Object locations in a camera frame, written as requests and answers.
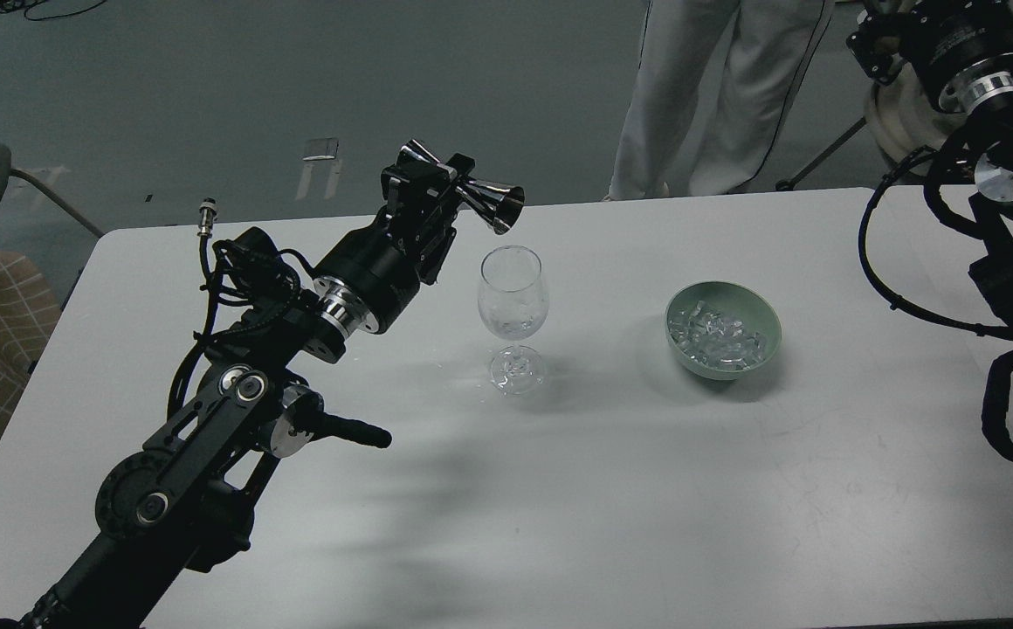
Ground metal floor plate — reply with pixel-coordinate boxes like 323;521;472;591
294;138;343;202

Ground pile of ice cubes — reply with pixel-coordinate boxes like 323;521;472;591
667;301;769;371

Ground green bowl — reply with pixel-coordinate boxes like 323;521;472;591
663;281;782;382

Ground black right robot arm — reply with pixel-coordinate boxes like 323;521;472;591
846;1;1013;340

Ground person in white trousers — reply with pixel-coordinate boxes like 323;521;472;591
603;0;839;202

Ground clear wine glass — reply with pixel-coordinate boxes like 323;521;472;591
476;245;549;395

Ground black floor cables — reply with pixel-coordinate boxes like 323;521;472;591
0;0;106;36

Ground steel cocktail jigger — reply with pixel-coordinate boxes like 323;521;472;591
397;139;526;235

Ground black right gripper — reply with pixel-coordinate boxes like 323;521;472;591
846;1;1013;113

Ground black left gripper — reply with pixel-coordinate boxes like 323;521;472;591
312;154;475;335

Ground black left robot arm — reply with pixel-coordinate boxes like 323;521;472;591
0;140;526;628

